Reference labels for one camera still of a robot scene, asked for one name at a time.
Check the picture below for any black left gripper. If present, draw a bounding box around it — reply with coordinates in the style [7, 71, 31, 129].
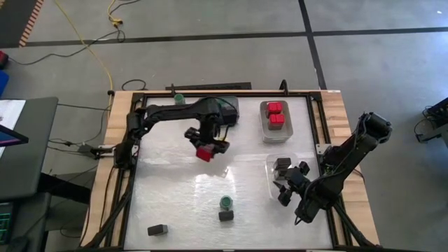
[184, 127, 231, 155]

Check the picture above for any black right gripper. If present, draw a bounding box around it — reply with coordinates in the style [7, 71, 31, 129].
[274, 160, 312, 207]

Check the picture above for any clear plastic bin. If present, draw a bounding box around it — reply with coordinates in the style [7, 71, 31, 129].
[265, 153, 309, 201]

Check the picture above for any translucent grey plastic bin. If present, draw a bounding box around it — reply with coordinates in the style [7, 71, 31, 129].
[209, 95, 241, 127]

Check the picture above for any white plastic bin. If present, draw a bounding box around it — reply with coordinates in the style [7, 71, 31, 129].
[259, 99, 294, 144]

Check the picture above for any black equipment cart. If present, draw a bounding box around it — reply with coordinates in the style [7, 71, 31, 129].
[414, 97, 448, 148]

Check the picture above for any grey desk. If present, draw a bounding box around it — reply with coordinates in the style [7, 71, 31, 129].
[0, 97, 60, 201]

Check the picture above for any dark tablet screen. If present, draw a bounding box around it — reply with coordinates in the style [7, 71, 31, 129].
[0, 124, 29, 148]

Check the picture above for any white paper sheet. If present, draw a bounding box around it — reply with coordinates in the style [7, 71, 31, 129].
[0, 99, 27, 141]

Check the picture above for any blue plastic bin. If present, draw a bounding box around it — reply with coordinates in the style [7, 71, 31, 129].
[0, 69, 11, 97]

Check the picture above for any black keyboard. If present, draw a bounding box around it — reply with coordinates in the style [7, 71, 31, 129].
[0, 201, 15, 246]

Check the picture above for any black mat orange striped edge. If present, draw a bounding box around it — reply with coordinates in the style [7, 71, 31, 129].
[0, 0, 46, 48]

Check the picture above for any black aluminium table frame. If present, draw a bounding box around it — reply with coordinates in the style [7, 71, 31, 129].
[83, 89, 381, 252]

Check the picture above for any yellow extension cord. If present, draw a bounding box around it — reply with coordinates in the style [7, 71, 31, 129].
[106, 0, 124, 28]

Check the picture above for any yellow hanging cable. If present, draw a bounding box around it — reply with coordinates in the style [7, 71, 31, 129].
[54, 0, 115, 94]

